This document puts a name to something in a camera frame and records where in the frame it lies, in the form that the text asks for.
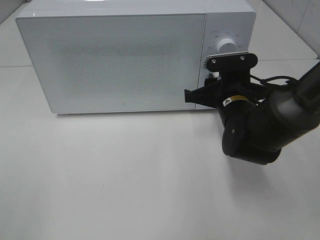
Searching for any white dial knob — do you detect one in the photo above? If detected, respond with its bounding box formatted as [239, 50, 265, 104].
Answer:
[208, 72, 220, 78]
[216, 37, 237, 54]

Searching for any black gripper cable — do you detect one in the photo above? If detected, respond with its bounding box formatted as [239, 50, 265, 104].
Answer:
[249, 73, 300, 88]

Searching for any white microwave door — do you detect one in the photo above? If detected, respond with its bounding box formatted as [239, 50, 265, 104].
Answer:
[16, 14, 205, 114]

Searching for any white microwave oven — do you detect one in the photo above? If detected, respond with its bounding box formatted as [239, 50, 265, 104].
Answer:
[15, 0, 258, 117]

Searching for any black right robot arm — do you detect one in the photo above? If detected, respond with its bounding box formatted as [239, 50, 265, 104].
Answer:
[184, 63, 320, 165]

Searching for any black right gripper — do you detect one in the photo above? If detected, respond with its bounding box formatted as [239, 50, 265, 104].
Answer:
[184, 72, 270, 127]

